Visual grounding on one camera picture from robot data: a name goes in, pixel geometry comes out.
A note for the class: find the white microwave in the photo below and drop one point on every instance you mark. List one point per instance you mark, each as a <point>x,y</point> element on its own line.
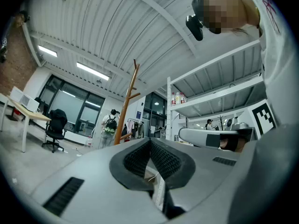
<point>30,102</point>

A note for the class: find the black head-mounted camera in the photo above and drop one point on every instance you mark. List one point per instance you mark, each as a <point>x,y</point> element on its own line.
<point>195,27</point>

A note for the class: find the glass door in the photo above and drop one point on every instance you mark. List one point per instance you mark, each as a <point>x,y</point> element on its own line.
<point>154,106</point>

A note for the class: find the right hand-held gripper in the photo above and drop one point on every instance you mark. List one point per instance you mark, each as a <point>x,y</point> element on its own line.
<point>261,118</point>

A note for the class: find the large dark framed window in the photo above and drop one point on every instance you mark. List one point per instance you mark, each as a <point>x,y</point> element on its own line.
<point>70,101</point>

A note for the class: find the wooden desk with white legs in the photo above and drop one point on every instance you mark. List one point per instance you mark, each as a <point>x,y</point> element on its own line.
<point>35,114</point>

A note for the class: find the person's head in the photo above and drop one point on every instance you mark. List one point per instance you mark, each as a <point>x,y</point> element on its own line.
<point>222,8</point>

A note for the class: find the white metal shelving unit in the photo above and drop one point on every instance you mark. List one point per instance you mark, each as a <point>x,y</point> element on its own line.
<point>210,99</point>

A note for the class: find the black office chair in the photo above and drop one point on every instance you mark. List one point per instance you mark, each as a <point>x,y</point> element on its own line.
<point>57,122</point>

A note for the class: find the wooden coat stand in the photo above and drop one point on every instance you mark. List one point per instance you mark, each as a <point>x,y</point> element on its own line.
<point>125,106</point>

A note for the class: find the red label bottle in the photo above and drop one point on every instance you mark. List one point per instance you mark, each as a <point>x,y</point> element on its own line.
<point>183,99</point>
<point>173,100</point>

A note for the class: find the person's white shirt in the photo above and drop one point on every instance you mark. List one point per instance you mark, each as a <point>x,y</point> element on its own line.
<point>280,66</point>

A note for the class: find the white box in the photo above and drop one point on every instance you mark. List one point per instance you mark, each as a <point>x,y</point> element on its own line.
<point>16,93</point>

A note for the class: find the ceiling strip light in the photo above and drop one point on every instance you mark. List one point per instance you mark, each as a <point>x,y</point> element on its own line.
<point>47,51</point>
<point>93,71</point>

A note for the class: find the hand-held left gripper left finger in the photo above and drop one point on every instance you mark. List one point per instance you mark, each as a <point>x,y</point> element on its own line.
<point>93,190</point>

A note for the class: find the white jug with red label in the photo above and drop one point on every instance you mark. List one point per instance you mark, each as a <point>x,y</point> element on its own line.
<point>88,142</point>

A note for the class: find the garments on clothes rail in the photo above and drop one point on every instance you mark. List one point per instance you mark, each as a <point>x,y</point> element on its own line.
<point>130,126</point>

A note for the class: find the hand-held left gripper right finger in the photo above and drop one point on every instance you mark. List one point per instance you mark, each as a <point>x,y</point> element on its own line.
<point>205,178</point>

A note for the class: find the blue wall sign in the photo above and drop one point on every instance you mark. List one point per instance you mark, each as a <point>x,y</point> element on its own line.
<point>139,115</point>

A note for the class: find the yellow liquid bottle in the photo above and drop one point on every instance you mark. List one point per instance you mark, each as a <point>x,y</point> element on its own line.
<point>178,99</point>

